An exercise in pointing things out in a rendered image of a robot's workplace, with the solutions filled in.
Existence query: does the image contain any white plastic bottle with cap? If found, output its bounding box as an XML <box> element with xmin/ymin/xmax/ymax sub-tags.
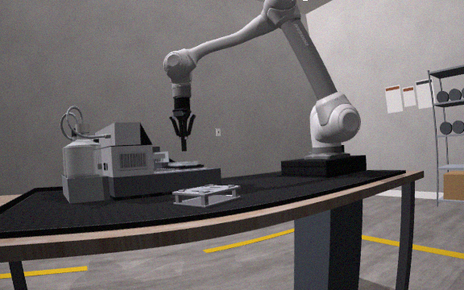
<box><xmin>65</xmin><ymin>123</ymin><xmax>103</xmax><ymax>179</ymax></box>

